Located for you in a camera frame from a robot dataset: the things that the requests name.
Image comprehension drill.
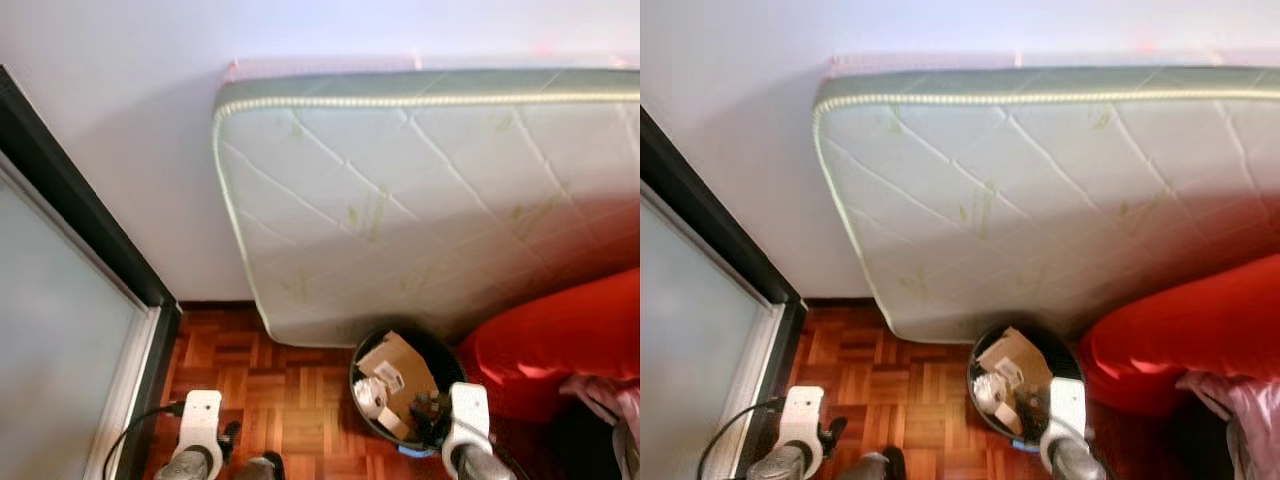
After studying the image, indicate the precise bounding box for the pink cartoon print quilt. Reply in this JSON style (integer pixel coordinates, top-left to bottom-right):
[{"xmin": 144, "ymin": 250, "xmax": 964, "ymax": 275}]
[
  {"xmin": 1175, "ymin": 370, "xmax": 1280, "ymax": 480},
  {"xmin": 560, "ymin": 375, "xmax": 641, "ymax": 480}
]

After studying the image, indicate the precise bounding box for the silver left robot leg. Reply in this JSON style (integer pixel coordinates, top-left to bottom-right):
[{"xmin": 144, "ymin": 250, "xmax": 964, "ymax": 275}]
[
  {"xmin": 232, "ymin": 452, "xmax": 286, "ymax": 480},
  {"xmin": 835, "ymin": 447, "xmax": 906, "ymax": 480}
]

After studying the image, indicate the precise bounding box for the white crumpled paper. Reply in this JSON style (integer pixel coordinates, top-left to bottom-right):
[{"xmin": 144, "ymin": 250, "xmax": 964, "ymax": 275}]
[
  {"xmin": 970, "ymin": 372, "xmax": 1026, "ymax": 436},
  {"xmin": 352, "ymin": 375, "xmax": 411, "ymax": 441}
]

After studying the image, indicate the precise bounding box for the brown cardboard piece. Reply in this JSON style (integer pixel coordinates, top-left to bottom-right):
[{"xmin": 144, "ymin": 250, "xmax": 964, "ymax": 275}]
[
  {"xmin": 357, "ymin": 333, "xmax": 439, "ymax": 421},
  {"xmin": 975, "ymin": 327, "xmax": 1053, "ymax": 411}
]

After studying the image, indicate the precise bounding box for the black round waste bin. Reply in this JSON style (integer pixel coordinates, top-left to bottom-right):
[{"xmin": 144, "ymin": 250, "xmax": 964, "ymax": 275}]
[
  {"xmin": 349, "ymin": 325, "xmax": 471, "ymax": 459},
  {"xmin": 967, "ymin": 320, "xmax": 1086, "ymax": 453}
]

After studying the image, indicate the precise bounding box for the red folded fabric mattress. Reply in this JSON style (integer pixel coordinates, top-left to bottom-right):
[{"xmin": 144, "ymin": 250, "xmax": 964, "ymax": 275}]
[
  {"xmin": 1075, "ymin": 255, "xmax": 1280, "ymax": 416},
  {"xmin": 455, "ymin": 268, "xmax": 641, "ymax": 421}
]

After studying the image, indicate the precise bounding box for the pink thin panel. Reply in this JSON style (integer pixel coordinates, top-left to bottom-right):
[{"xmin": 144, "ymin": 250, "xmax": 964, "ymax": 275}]
[{"xmin": 825, "ymin": 50, "xmax": 1280, "ymax": 81}]

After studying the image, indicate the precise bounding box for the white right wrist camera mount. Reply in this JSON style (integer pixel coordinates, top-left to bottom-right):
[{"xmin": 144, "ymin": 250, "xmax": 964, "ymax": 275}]
[
  {"xmin": 1045, "ymin": 377, "xmax": 1089, "ymax": 446},
  {"xmin": 443, "ymin": 383, "xmax": 493, "ymax": 456}
]

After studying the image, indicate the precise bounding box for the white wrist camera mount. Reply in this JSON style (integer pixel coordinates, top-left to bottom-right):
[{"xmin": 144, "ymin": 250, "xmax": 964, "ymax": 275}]
[
  {"xmin": 180, "ymin": 390, "xmax": 223, "ymax": 456},
  {"xmin": 1045, "ymin": 377, "xmax": 1089, "ymax": 446},
  {"xmin": 443, "ymin": 383, "xmax": 493, "ymax": 456},
  {"xmin": 782, "ymin": 385, "xmax": 826, "ymax": 451}
]

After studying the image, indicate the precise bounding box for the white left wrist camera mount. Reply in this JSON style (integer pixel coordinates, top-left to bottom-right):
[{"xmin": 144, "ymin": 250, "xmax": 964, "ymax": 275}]
[
  {"xmin": 782, "ymin": 385, "xmax": 826, "ymax": 451},
  {"xmin": 180, "ymin": 390, "xmax": 223, "ymax": 456}
]

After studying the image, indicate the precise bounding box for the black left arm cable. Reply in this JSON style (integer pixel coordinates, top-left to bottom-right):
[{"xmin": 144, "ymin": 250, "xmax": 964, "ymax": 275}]
[
  {"xmin": 697, "ymin": 397, "xmax": 791, "ymax": 480},
  {"xmin": 100, "ymin": 400, "xmax": 189, "ymax": 480}
]

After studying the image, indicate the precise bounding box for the frosted glass door black frame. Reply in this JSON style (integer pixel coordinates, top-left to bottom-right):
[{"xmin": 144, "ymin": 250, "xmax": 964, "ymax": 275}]
[
  {"xmin": 0, "ymin": 65, "xmax": 183, "ymax": 480},
  {"xmin": 640, "ymin": 105, "xmax": 806, "ymax": 480}
]

